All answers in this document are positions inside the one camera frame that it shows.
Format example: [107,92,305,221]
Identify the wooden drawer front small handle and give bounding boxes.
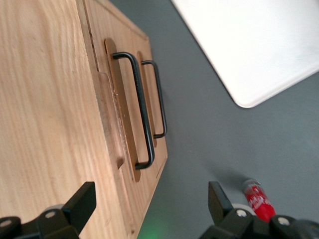
[129,27,168,180]

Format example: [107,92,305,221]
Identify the white plastic tray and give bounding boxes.
[170,0,319,109]

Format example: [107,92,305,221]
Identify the red soda can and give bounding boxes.
[241,178,277,223]

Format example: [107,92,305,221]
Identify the long black metal drawer handle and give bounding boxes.
[112,51,156,170]

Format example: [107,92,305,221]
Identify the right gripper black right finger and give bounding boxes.
[199,181,319,239]

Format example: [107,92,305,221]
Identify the wooden drawer front large handle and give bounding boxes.
[83,0,160,239]

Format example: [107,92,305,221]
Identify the short black metal drawer handle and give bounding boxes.
[141,60,168,139]

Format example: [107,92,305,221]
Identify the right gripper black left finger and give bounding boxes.
[0,181,97,239]

